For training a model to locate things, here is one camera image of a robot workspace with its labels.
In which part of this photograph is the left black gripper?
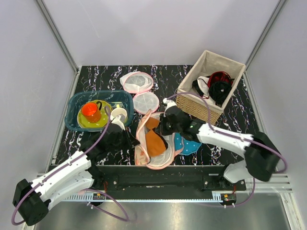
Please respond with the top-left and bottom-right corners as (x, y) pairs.
(107, 126), (140, 152)

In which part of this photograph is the orange bra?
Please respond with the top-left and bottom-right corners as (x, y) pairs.
(145, 117), (167, 157)

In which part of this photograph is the floral mesh laundry bag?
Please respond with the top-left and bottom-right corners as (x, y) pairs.
(134, 110), (184, 170)

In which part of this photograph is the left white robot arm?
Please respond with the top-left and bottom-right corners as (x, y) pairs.
(11, 124), (140, 226)

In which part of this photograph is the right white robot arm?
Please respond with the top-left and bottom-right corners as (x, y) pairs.
(154, 106), (281, 190)

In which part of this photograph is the white round mesh bra bag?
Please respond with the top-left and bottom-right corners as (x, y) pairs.
(119, 71), (159, 115)

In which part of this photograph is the red and black bra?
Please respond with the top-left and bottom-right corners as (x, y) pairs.
(208, 71), (234, 106)

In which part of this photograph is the blue polka dot plate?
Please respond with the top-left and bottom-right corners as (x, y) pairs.
(174, 133), (202, 156)

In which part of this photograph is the cream cup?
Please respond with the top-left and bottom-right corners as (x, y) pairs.
(110, 107), (128, 122)

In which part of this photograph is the yellow polka dot plate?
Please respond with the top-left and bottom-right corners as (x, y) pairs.
(77, 100), (112, 128)

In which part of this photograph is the wicker basket with liner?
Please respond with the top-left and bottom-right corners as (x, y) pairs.
(176, 50), (246, 125)

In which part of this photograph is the teal plastic bin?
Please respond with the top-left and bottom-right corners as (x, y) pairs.
(64, 90), (134, 132)

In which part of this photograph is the orange plastic lid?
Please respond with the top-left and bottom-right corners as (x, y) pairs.
(81, 101), (102, 123)

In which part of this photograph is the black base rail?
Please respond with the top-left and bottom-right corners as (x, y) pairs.
(92, 165), (246, 201)

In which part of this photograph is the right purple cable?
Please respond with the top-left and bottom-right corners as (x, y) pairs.
(167, 92), (288, 208)

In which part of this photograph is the left aluminium frame post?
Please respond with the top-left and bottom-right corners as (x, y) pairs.
(35, 0), (80, 75)

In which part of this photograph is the aluminium frame post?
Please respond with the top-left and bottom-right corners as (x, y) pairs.
(246, 0), (288, 69)
(35, 0), (80, 75)

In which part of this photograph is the right aluminium frame post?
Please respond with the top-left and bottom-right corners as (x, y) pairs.
(246, 0), (288, 69)

